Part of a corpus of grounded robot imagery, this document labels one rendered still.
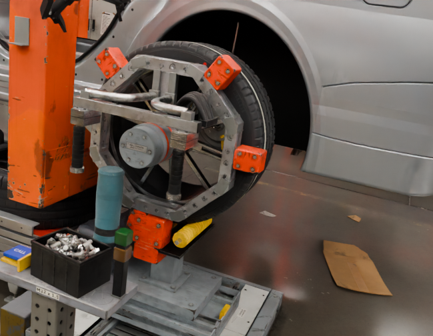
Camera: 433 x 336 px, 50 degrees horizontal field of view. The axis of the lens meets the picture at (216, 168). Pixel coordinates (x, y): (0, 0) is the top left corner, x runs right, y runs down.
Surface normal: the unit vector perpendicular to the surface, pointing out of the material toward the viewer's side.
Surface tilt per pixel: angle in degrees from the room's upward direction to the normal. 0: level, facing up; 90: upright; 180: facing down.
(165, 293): 0
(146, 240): 90
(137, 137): 90
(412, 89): 90
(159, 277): 90
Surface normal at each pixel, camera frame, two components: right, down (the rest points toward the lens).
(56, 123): 0.92, 0.22
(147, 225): -0.36, 0.22
